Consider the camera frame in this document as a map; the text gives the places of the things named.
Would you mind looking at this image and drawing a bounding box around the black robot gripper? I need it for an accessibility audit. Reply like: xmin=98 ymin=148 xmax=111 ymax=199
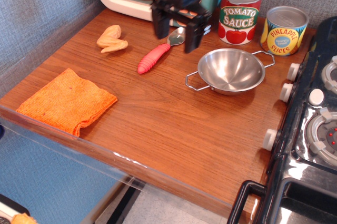
xmin=151 ymin=0 xmax=211 ymax=53

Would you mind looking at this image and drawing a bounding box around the stainless steel bowl with handles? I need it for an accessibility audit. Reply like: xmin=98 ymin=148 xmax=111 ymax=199
xmin=185 ymin=48 xmax=275 ymax=95

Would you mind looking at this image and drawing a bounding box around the white stove knob top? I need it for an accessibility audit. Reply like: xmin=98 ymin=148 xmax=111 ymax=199
xmin=287 ymin=63 xmax=300 ymax=82

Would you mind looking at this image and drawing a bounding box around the white stove knob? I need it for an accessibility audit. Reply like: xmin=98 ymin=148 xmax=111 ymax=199
xmin=262 ymin=129 xmax=277 ymax=151
xmin=287 ymin=63 xmax=300 ymax=82
xmin=279 ymin=83 xmax=293 ymax=103

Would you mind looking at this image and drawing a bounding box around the orange knitted cloth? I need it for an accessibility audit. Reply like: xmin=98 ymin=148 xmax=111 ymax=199
xmin=16 ymin=69 xmax=117 ymax=137

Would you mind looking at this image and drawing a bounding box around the tomato sauce can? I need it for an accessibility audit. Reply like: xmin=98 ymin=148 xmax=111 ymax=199
xmin=218 ymin=0 xmax=262 ymax=45

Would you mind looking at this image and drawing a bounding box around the plastic toy chicken wing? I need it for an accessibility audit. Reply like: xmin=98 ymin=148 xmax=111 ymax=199
xmin=96 ymin=25 xmax=128 ymax=53

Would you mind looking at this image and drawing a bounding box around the pineapple slices can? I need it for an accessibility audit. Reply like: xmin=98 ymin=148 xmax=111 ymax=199
xmin=260 ymin=6 xmax=309 ymax=56

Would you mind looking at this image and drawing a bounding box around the white stove knob middle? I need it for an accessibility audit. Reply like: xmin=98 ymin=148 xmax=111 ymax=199
xmin=279 ymin=83 xmax=293 ymax=103

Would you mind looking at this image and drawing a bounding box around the white stove knob bottom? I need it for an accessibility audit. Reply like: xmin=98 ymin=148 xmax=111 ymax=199
xmin=262 ymin=129 xmax=277 ymax=151

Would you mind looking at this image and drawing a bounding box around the clear acrylic table guard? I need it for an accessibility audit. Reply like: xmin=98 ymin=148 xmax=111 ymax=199
xmin=1 ymin=107 xmax=231 ymax=223

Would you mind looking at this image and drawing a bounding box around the black toy stove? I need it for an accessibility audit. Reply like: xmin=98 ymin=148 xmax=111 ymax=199
xmin=228 ymin=17 xmax=336 ymax=223

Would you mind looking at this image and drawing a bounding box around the orange object bottom left corner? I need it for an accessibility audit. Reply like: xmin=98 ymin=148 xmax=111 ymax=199
xmin=11 ymin=213 xmax=37 ymax=224

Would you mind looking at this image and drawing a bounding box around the toy spoon with pink handle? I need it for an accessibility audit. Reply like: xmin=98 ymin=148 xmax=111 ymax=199
xmin=137 ymin=27 xmax=185 ymax=74

